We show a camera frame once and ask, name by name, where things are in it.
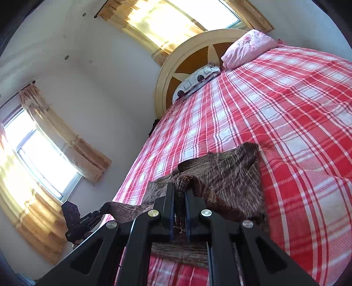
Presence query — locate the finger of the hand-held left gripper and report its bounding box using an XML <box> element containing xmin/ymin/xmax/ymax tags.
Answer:
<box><xmin>92</xmin><ymin>203</ymin><xmax>111</xmax><ymax>221</ymax></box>

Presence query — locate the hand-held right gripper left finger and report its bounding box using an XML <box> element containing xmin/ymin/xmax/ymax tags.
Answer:
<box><xmin>36</xmin><ymin>181</ymin><xmax>176</xmax><ymax>286</ymax></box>

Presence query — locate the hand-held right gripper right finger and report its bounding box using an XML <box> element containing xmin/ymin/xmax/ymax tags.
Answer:
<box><xmin>184</xmin><ymin>190</ymin><xmax>321</xmax><ymax>286</ymax></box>

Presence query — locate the brown knitted sweater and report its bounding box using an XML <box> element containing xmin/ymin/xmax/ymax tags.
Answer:
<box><xmin>103</xmin><ymin>143</ymin><xmax>268</xmax><ymax>268</ymax></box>

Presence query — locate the yellow curtain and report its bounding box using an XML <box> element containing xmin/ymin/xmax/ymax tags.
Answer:
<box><xmin>0</xmin><ymin>124</ymin><xmax>69</xmax><ymax>266</ymax></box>
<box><xmin>19</xmin><ymin>84</ymin><xmax>112</xmax><ymax>187</ymax></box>
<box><xmin>223</xmin><ymin>0</ymin><xmax>275</xmax><ymax>33</ymax></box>
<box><xmin>97</xmin><ymin>0</ymin><xmax>208</xmax><ymax>66</ymax></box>

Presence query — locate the side window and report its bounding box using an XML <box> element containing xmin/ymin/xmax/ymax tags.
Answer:
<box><xmin>0</xmin><ymin>107</ymin><xmax>83</xmax><ymax>201</ymax></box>

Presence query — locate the dark cloth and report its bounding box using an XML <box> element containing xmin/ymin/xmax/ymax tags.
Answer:
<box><xmin>148</xmin><ymin>118</ymin><xmax>160</xmax><ymax>137</ymax></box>

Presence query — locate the patterned grey pillow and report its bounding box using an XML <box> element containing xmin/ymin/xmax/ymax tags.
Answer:
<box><xmin>172</xmin><ymin>65</ymin><xmax>221</xmax><ymax>103</ymax></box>

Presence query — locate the red plaid bed sheet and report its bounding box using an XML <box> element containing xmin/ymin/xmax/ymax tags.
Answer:
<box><xmin>113</xmin><ymin>44</ymin><xmax>352</xmax><ymax>286</ymax></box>

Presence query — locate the cream arched headboard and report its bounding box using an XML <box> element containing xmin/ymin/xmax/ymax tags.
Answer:
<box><xmin>154</xmin><ymin>29</ymin><xmax>252</xmax><ymax>119</ymax></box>

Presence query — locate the pink pillow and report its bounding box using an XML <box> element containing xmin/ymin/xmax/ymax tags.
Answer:
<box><xmin>221</xmin><ymin>30</ymin><xmax>279</xmax><ymax>69</ymax></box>

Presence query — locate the window behind headboard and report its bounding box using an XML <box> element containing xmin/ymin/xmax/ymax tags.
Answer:
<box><xmin>190</xmin><ymin>0</ymin><xmax>246</xmax><ymax>30</ymax></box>

